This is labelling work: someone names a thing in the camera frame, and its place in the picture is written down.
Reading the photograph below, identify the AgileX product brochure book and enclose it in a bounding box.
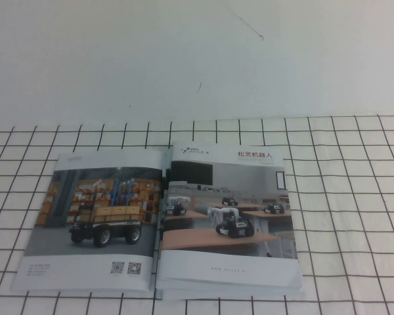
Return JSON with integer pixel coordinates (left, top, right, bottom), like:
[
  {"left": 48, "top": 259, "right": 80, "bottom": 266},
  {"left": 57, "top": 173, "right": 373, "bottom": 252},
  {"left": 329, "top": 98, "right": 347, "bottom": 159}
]
[{"left": 9, "top": 140, "right": 305, "bottom": 301}]

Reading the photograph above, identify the white black-grid tablecloth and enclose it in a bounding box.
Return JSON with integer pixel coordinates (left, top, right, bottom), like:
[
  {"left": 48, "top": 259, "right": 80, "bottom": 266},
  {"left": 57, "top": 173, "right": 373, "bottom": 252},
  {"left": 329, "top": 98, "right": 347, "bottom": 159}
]
[{"left": 0, "top": 114, "right": 394, "bottom": 315}]

